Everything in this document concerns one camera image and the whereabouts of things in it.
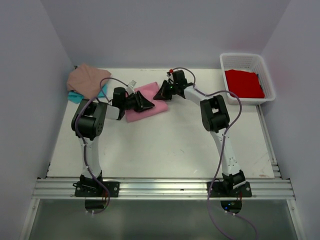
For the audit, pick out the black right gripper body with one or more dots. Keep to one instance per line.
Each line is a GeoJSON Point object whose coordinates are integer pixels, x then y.
{"type": "Point", "coordinates": [174, 86]}

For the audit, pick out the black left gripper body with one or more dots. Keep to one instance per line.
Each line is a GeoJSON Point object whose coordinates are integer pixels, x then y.
{"type": "Point", "coordinates": [129, 103]}

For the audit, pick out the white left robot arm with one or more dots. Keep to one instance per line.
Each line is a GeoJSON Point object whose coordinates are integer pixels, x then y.
{"type": "Point", "coordinates": [88, 123]}

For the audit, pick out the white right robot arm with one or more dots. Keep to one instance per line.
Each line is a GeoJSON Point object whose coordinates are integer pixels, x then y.
{"type": "Point", "coordinates": [216, 120]}

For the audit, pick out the beige folded shirt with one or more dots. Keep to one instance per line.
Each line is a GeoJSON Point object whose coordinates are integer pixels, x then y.
{"type": "Point", "coordinates": [85, 80]}

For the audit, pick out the teal folded shirt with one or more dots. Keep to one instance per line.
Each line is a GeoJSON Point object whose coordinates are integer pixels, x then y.
{"type": "Point", "coordinates": [76, 98]}

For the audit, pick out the red folded shirt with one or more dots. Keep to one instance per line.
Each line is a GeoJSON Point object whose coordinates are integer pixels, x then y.
{"type": "Point", "coordinates": [244, 84]}

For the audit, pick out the white plastic basket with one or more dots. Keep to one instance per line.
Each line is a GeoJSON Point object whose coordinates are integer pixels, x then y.
{"type": "Point", "coordinates": [250, 63]}

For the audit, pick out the dark blue garment in basket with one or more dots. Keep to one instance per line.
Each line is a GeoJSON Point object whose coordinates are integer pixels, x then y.
{"type": "Point", "coordinates": [260, 83]}

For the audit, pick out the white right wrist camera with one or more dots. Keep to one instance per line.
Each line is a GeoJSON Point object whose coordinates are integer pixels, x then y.
{"type": "Point", "coordinates": [169, 73]}

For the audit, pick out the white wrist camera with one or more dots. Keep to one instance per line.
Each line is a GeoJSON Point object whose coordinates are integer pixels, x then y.
{"type": "Point", "coordinates": [131, 87]}
{"type": "Point", "coordinates": [169, 73]}

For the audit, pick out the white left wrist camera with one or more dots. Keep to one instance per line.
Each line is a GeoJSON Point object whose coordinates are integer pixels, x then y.
{"type": "Point", "coordinates": [131, 87]}

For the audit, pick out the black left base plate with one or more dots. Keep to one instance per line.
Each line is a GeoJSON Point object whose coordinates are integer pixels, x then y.
{"type": "Point", "coordinates": [97, 191]}

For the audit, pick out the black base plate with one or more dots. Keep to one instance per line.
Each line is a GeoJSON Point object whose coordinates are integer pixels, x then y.
{"type": "Point", "coordinates": [219, 190]}
{"type": "Point", "coordinates": [97, 191]}

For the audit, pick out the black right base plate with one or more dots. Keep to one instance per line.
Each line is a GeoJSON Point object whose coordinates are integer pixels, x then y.
{"type": "Point", "coordinates": [219, 190]}

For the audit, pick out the aluminium mounting rail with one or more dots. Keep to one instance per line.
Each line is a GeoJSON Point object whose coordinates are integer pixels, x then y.
{"type": "Point", "coordinates": [168, 189]}

